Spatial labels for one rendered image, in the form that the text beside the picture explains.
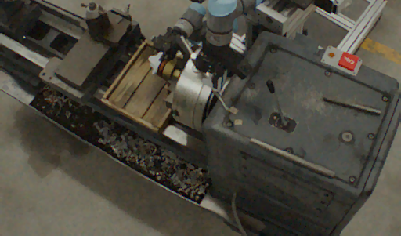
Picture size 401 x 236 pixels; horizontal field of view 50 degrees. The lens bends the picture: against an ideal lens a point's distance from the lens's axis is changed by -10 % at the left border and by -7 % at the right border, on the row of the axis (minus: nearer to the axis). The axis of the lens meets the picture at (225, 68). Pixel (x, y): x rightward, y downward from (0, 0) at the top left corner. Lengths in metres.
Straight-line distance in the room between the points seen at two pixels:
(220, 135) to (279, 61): 0.33
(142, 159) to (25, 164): 1.12
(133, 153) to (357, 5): 1.84
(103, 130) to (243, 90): 1.01
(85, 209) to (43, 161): 0.45
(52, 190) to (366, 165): 2.01
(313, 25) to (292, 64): 1.48
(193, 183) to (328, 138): 0.86
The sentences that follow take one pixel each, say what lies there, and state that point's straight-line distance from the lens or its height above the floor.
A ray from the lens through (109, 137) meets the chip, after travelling 2.32.
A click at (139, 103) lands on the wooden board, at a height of 0.88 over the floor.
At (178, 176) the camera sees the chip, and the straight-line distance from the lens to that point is 2.12.
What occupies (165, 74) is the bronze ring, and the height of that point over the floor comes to 1.11.
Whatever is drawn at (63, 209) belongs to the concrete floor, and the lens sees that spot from 2.87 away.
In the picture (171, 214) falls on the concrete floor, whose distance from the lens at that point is 2.69.
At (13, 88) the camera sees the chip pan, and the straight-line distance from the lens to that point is 2.69.
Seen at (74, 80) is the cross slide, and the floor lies 0.97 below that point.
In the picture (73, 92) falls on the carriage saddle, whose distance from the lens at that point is 2.04.
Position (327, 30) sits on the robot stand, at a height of 0.21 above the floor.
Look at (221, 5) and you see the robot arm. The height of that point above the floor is 1.64.
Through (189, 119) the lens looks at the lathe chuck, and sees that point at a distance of 1.65.
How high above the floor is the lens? 2.57
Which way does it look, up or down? 56 degrees down
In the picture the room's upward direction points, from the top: 4 degrees counter-clockwise
